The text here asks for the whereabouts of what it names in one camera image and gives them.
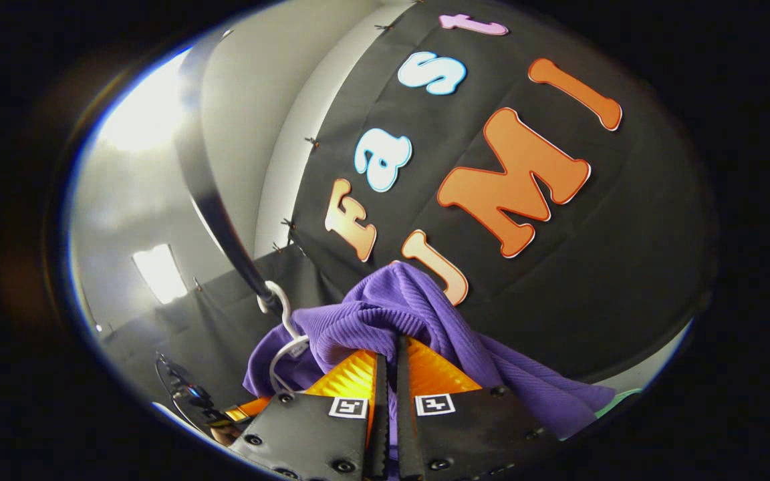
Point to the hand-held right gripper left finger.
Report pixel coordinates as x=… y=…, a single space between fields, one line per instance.
x=379 y=414

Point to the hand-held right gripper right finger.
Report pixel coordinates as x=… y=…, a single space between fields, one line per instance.
x=404 y=414

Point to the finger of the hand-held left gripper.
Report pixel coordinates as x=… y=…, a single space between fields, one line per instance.
x=248 y=408

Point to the purple shirt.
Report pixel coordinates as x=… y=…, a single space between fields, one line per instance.
x=392 y=307

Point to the green laundry hamper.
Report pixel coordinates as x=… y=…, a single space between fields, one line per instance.
x=615 y=403

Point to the white clothes hanger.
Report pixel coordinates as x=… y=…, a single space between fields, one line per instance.
x=285 y=310

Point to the black clothes rack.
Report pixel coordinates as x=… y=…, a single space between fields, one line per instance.
x=211 y=200

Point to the black backdrop cloth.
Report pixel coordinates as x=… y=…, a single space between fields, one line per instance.
x=592 y=267

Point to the row of black clips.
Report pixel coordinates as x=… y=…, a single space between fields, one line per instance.
x=311 y=142

